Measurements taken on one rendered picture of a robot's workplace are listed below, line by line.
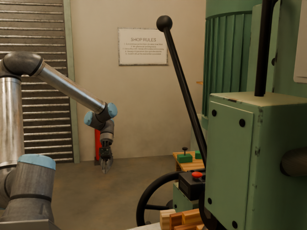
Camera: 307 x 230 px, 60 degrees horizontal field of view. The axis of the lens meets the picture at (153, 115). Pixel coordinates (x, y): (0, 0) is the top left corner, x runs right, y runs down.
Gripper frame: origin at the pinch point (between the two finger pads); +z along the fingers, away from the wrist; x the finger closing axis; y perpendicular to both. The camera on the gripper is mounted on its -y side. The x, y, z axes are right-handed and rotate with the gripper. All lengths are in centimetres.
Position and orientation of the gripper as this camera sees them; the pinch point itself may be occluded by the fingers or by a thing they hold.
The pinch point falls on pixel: (105, 172)
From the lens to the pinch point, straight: 173.2
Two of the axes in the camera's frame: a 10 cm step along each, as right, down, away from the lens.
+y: -0.2, -5.3, -8.5
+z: 0.4, 8.5, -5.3
